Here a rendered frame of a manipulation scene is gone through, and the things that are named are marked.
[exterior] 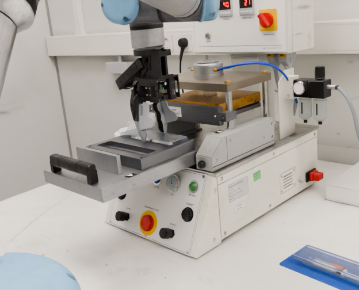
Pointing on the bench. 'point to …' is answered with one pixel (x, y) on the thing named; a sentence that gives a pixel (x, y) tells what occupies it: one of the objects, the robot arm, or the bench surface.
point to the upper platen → (195, 96)
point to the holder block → (142, 151)
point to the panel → (163, 210)
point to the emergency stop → (146, 222)
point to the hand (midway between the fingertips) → (152, 133)
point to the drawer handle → (91, 172)
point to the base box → (252, 190)
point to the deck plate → (301, 129)
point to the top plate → (222, 76)
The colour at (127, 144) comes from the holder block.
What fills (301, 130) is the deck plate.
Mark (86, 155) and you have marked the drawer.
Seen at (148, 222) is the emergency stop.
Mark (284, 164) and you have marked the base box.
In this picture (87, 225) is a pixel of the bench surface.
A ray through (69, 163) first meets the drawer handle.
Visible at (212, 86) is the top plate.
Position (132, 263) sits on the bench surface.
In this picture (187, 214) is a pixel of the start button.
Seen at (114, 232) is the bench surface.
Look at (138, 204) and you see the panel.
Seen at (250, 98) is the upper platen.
